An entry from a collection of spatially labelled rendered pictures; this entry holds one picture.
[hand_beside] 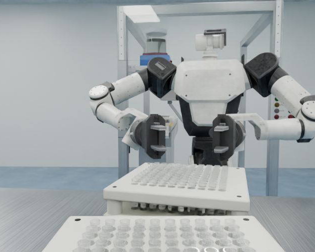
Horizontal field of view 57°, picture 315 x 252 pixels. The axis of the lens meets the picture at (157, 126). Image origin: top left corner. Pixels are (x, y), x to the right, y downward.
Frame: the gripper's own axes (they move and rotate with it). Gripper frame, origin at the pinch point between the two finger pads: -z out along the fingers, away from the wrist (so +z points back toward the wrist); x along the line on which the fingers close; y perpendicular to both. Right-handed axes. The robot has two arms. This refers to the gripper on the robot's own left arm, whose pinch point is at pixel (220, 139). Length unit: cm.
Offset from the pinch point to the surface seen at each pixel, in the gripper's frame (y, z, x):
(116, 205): 11.7, -32.2, 8.6
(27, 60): 404, 319, -87
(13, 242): 24, -43, 13
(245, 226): -10.6, -39.7, 5.6
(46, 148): 378, 329, 70
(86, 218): 8.2, -45.2, 5.5
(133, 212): 9.6, -30.0, 10.2
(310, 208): -20.4, -7.5, 13.0
